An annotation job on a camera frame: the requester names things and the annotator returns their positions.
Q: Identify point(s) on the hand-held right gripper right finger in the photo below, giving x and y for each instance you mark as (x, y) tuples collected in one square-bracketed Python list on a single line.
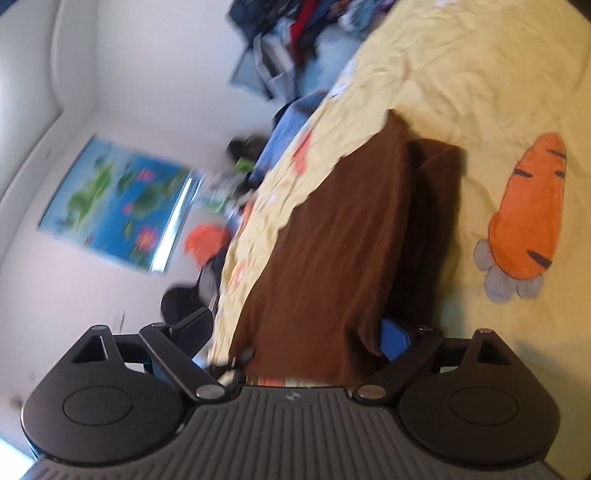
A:
[(392, 341)]

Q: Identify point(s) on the lotus wall poster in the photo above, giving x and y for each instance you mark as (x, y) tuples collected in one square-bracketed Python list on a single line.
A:
[(120, 203)]

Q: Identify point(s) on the pile of assorted clothes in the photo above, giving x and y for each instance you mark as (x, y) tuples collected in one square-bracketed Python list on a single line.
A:
[(300, 32)]

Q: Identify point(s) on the orange cloth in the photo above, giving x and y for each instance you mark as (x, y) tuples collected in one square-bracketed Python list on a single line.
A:
[(205, 243)]

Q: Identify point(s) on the green plastic stool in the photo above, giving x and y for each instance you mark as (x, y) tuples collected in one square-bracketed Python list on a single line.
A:
[(242, 165)]

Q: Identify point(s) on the black garment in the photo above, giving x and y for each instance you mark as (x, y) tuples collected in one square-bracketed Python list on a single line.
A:
[(244, 147)]

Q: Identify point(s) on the brown knit sweater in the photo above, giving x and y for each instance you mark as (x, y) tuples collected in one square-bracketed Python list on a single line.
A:
[(332, 249)]

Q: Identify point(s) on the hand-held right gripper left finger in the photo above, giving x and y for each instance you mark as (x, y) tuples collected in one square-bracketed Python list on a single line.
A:
[(191, 325)]

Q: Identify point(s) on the blue quilted blanket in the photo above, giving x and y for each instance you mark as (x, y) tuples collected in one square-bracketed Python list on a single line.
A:
[(286, 129)]

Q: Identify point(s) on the yellow printed bed quilt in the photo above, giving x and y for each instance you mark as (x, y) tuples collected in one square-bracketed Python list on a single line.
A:
[(485, 92)]

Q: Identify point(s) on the floral pillow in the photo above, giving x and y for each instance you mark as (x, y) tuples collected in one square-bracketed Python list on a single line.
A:
[(217, 194)]

